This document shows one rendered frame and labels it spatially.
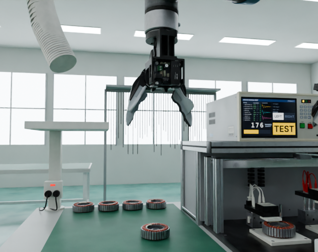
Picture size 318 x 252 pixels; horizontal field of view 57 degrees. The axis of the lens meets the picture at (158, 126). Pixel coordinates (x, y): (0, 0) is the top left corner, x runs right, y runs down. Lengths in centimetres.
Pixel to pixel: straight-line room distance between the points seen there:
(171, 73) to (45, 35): 135
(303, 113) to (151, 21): 91
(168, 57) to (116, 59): 705
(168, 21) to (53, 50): 122
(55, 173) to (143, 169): 590
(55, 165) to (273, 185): 110
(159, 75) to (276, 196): 101
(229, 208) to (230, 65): 718
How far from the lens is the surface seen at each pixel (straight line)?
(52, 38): 185
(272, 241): 111
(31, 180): 761
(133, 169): 745
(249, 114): 125
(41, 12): 197
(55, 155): 166
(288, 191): 150
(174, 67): 61
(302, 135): 138
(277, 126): 131
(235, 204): 138
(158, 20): 64
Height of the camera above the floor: 112
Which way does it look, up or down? 3 degrees up
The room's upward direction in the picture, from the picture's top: straight up
